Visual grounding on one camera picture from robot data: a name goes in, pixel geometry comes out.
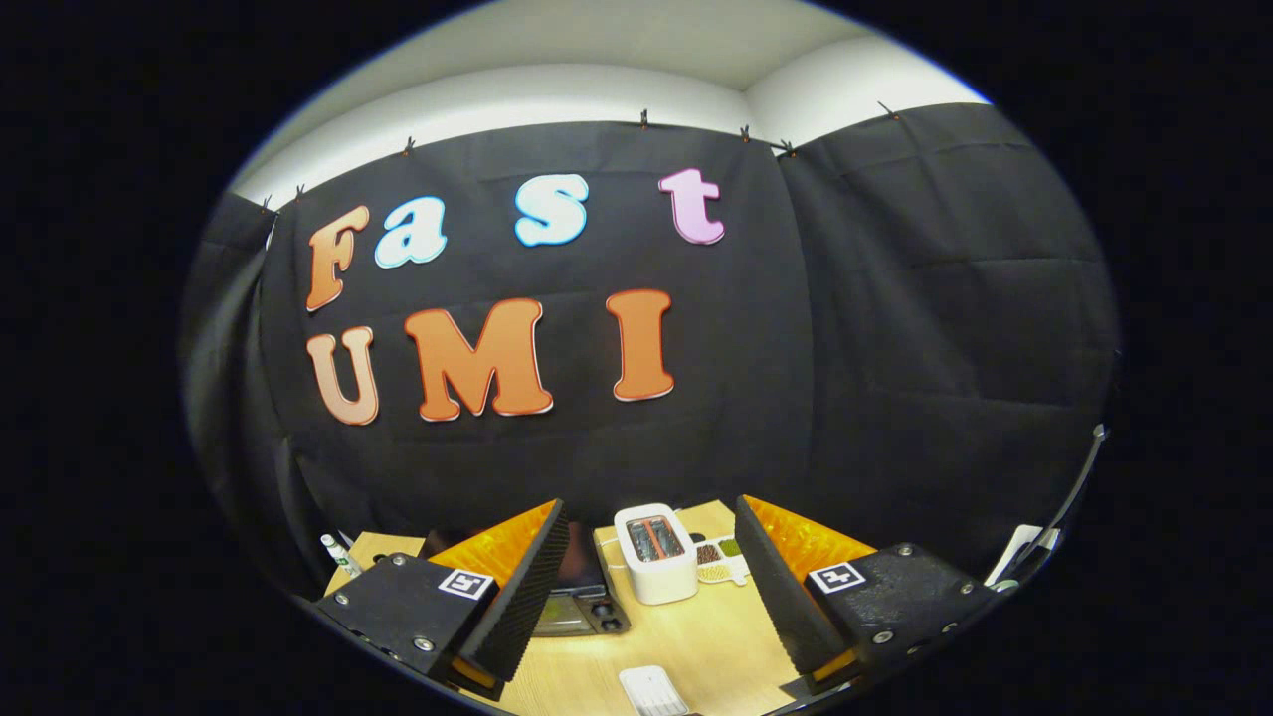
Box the white pop-up toaster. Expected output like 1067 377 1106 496
614 503 700 606

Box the small white divided seed dish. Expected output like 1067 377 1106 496
693 537 749 586

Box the black toaster oven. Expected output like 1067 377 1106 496
532 547 632 637

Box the white bottle with green label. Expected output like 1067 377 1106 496
319 534 364 580

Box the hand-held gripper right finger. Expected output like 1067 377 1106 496
734 494 996 694

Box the row of black cloth clips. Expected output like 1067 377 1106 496
259 99 896 215

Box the grey metal rod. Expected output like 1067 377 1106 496
1034 425 1108 573

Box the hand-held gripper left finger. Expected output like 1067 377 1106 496
313 497 571 702

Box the white rectangular tray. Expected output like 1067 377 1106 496
619 665 689 716

